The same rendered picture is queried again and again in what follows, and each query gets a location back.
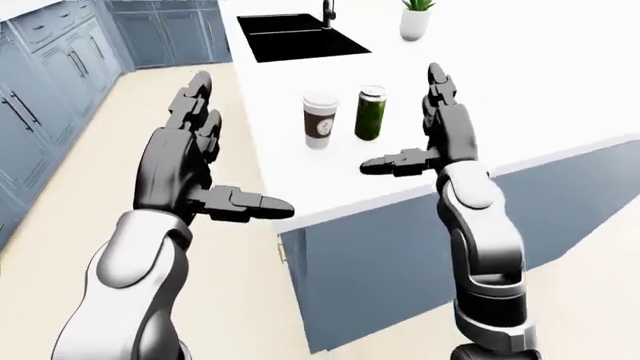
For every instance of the blue corner base cabinets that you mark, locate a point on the blue corner base cabinets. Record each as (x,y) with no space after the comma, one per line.
(170,33)

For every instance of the green juice bottle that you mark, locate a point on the green juice bottle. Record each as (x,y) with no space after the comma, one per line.
(370,112)

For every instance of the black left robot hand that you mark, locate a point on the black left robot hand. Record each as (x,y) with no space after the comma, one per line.
(167,165)

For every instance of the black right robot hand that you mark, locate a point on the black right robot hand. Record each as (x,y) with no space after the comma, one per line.
(452,127)

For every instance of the black kitchen faucet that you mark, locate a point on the black kitchen faucet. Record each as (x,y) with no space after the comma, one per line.
(327,13)

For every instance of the white paper coffee cup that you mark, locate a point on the white paper coffee cup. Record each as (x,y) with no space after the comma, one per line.
(320,119)

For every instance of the black double kitchen sink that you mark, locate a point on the black double kitchen sink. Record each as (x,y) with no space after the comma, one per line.
(297,35)

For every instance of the green plant in white pot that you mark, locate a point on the green plant in white pot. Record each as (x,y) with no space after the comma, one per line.
(415,18)

